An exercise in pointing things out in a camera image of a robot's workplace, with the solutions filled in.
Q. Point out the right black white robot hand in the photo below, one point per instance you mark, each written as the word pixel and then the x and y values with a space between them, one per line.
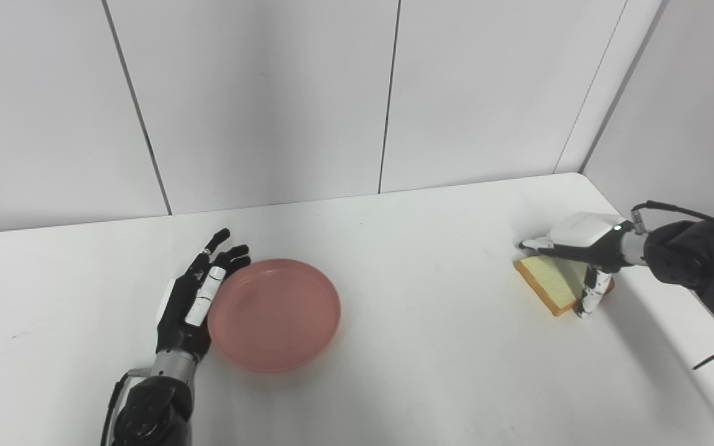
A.
pixel 586 232

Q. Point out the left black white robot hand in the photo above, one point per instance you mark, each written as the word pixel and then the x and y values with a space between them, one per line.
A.
pixel 177 322

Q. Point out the slice of bread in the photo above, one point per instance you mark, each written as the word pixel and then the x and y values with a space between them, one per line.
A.
pixel 552 279

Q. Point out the pink round plate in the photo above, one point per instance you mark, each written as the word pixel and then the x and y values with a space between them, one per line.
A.
pixel 276 316

